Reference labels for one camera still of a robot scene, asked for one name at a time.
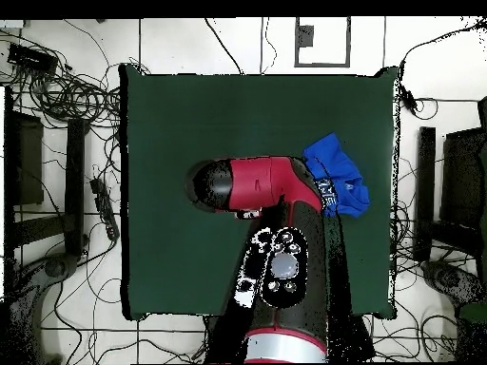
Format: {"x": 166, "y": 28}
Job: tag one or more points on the blue printed t-shirt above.
{"x": 338, "y": 167}

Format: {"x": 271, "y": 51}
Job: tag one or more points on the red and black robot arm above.
{"x": 266, "y": 182}

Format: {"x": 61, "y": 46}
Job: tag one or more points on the dark green table cloth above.
{"x": 190, "y": 133}

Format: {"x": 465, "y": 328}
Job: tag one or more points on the black power strip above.
{"x": 104, "y": 207}

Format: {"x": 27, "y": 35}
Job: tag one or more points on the black power adapter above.
{"x": 408, "y": 99}

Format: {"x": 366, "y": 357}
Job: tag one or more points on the black chair base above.
{"x": 53, "y": 268}
{"x": 445, "y": 277}

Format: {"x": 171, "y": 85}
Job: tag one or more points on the black electronics box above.
{"x": 32, "y": 59}

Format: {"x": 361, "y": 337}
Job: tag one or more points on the black wooden furniture frame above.
{"x": 74, "y": 171}
{"x": 425, "y": 190}

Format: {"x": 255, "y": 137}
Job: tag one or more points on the grey square frame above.
{"x": 296, "y": 42}

